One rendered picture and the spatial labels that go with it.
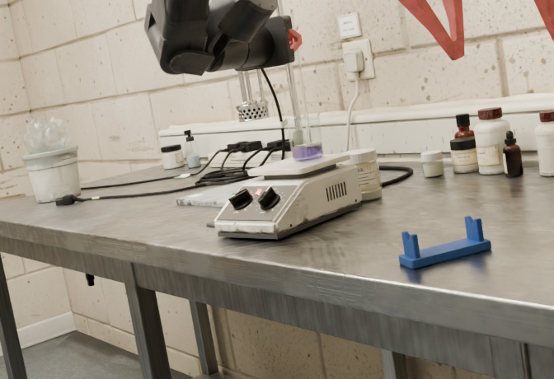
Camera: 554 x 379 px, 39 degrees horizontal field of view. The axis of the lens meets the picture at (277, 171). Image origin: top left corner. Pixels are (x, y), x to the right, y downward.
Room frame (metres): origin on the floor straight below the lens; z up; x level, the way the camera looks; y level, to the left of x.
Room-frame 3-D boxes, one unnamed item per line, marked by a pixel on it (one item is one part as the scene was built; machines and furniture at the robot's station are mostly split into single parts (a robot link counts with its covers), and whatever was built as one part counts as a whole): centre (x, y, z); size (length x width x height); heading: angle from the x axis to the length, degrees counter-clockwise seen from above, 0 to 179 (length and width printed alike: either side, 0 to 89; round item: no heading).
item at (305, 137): (1.20, -0.05, 0.87); 0.06 x 0.05 x 0.08; 55
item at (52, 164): (2.01, 0.56, 0.86); 0.14 x 0.14 x 0.21
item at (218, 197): (1.59, 0.04, 0.76); 0.30 x 0.20 x 0.01; 127
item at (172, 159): (2.29, 0.29, 0.78); 0.06 x 0.06 x 0.06
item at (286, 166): (1.21, -0.04, 0.83); 0.12 x 0.12 x 0.01; 46
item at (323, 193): (1.19, -0.02, 0.79); 0.22 x 0.13 x 0.08; 136
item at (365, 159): (1.28, -0.14, 0.79); 0.06 x 0.06 x 0.08
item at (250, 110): (1.60, 0.03, 1.02); 0.07 x 0.07 x 0.25
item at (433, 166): (1.40, -0.28, 0.77); 0.04 x 0.04 x 0.04
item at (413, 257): (0.85, -0.17, 0.77); 0.10 x 0.03 x 0.04; 107
